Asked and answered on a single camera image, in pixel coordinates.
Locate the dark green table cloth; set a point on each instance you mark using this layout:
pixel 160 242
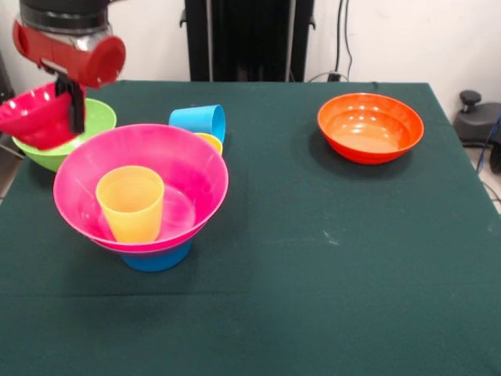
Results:
pixel 250 321

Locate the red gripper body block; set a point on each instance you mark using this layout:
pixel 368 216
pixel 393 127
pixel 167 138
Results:
pixel 78 60

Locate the blue bowl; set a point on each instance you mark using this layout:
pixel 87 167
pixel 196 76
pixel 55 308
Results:
pixel 156 262

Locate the orange-yellow cup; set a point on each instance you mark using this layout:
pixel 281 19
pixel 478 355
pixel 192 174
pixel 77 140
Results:
pixel 213 142

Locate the pale yellow translucent cup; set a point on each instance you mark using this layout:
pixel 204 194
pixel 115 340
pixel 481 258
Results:
pixel 133 219

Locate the large green bowl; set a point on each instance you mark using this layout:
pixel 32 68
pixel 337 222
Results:
pixel 98 121

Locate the small pink-red bowl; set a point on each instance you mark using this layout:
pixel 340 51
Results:
pixel 39 121

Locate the blue cup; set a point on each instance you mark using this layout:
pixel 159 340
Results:
pixel 195 117

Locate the orange bowl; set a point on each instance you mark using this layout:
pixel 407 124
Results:
pixel 368 133

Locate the black grey floor stand base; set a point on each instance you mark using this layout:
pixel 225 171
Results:
pixel 477 121

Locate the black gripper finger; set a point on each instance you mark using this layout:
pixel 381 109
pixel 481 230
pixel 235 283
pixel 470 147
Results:
pixel 62 87
pixel 77 109

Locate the large pink bowl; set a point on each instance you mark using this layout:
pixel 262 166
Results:
pixel 195 172

